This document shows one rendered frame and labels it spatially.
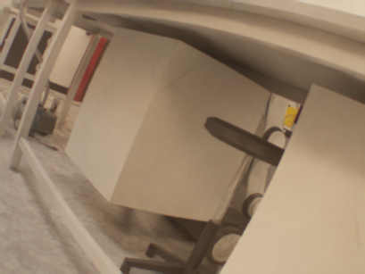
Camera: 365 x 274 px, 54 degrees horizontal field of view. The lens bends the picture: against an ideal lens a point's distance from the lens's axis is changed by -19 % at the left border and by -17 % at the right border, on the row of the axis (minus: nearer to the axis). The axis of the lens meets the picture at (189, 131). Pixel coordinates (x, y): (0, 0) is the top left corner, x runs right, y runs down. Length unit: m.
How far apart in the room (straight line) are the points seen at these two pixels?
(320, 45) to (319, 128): 0.29
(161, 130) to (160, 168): 0.14
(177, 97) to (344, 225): 0.85
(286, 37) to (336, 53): 0.13
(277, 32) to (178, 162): 0.90
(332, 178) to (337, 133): 0.11
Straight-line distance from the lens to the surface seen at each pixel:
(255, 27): 0.85
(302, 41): 0.76
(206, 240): 1.43
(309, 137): 0.98
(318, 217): 0.92
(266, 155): 1.22
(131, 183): 1.51
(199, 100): 1.55
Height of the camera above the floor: 0.65
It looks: 4 degrees down
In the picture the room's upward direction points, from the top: 24 degrees clockwise
